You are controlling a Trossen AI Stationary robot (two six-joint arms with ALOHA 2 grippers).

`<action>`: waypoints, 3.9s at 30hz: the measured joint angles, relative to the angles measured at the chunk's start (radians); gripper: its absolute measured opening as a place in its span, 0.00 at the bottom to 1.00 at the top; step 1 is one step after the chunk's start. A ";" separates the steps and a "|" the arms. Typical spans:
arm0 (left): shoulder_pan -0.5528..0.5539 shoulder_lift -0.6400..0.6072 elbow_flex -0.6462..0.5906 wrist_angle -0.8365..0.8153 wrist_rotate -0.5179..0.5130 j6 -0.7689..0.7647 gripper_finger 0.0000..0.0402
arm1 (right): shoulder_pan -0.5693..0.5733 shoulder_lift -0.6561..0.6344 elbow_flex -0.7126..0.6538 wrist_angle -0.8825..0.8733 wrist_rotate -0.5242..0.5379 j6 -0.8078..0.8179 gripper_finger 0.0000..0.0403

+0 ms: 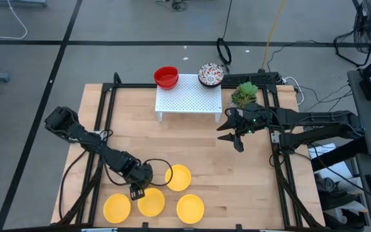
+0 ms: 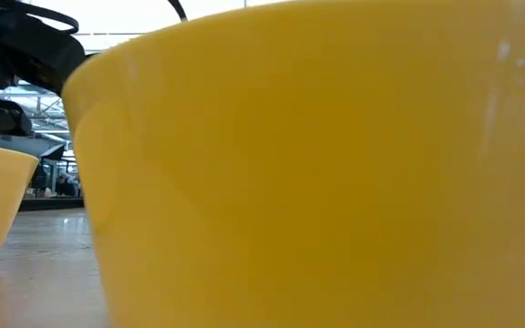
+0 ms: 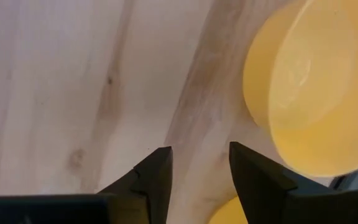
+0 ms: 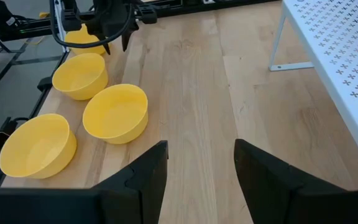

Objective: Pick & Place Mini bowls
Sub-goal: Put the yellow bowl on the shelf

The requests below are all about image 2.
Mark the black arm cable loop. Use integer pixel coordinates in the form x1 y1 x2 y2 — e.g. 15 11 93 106
14 1 80 36

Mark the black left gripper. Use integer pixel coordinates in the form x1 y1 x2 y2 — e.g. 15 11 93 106
0 8 87 95

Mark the black aluminium table frame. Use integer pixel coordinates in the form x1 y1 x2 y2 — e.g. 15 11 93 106
18 196 85 213

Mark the dark tilted screen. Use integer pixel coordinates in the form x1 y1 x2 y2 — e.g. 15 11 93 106
38 142 67 162

